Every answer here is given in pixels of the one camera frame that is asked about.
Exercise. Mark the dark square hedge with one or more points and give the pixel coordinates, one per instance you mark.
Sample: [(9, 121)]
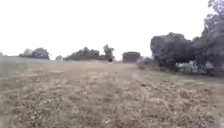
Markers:
[(131, 57)]

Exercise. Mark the distant row of trees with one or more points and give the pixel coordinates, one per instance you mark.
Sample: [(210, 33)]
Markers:
[(88, 54)]

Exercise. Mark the dry grass field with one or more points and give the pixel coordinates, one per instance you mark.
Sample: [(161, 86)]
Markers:
[(100, 96)]

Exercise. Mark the large dark tree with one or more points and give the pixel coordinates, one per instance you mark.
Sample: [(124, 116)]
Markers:
[(170, 48)]

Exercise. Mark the distant tree clump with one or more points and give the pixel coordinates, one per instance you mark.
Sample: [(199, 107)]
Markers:
[(36, 53)]

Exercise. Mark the tall tree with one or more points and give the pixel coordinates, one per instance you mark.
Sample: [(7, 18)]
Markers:
[(213, 36)]

